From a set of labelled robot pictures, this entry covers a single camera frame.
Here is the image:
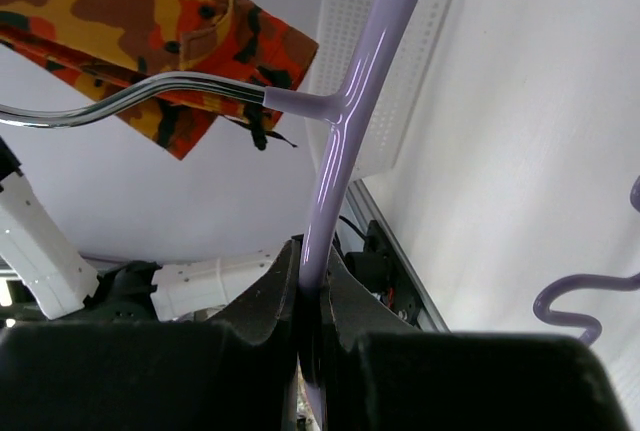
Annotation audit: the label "lilac plastic hanger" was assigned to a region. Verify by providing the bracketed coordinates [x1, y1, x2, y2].
[0, 0, 640, 431]

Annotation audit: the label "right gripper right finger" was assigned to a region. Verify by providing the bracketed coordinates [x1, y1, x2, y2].
[319, 255, 629, 430]

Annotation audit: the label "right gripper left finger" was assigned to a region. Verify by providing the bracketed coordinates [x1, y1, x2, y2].
[1, 240, 300, 430]

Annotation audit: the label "orange camouflage trousers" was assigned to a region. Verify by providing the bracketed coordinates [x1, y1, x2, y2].
[0, 0, 320, 161]

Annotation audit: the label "white plastic basket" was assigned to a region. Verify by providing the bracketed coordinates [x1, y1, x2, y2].
[305, 0, 451, 181]

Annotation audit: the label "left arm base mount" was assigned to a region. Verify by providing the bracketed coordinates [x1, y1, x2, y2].
[340, 216, 423, 327]

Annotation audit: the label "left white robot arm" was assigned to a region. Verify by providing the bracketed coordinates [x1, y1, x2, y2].
[1, 145, 277, 327]

